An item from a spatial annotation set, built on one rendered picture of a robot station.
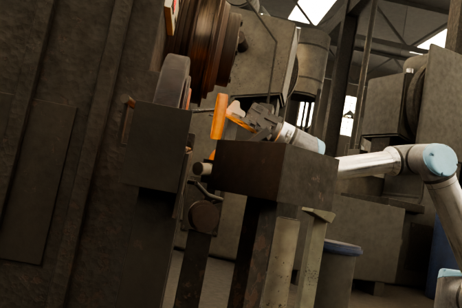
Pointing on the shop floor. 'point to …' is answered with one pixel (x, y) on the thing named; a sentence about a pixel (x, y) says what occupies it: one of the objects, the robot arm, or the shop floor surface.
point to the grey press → (403, 108)
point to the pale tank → (310, 73)
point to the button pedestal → (312, 256)
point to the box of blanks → (365, 216)
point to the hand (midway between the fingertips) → (220, 111)
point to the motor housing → (196, 254)
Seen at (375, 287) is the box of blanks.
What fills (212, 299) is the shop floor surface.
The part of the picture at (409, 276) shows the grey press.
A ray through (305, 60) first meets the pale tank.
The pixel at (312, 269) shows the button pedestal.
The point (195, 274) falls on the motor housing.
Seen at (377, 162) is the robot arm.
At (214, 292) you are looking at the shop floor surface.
